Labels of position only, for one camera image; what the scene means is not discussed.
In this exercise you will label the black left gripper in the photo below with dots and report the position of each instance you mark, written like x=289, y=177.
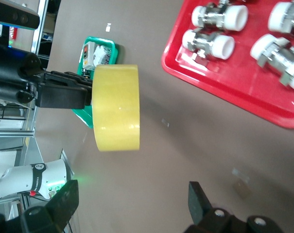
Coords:
x=10, y=77

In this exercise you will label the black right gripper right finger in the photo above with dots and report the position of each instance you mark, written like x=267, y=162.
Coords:
x=202, y=213

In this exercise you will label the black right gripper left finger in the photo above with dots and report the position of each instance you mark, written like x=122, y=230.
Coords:
x=59, y=208

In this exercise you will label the yellow packing tape roll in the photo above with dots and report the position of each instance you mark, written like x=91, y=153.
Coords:
x=116, y=109

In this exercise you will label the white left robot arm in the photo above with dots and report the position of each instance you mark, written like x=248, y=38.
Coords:
x=15, y=179

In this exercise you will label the green plastic tray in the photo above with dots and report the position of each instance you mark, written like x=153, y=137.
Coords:
x=83, y=116

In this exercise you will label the clear tape patch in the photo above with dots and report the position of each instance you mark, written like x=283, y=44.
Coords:
x=240, y=174
x=165, y=122

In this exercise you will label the red plastic tray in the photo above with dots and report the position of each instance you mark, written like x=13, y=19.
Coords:
x=210, y=80

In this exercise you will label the white circuit breaker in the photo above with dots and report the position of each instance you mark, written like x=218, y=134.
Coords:
x=103, y=54

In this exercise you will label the metal pipe fitting white caps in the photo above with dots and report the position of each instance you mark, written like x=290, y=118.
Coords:
x=273, y=55
x=207, y=42
x=282, y=17
x=219, y=15

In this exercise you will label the black push button switch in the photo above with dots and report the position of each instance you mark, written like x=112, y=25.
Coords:
x=86, y=73

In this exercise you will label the grey on-off switch box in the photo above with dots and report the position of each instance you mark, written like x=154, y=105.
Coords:
x=88, y=55

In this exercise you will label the aluminium arm base plate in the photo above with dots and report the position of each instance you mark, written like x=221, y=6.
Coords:
x=67, y=165

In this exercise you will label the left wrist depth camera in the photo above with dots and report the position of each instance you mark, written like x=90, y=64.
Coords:
x=13, y=14

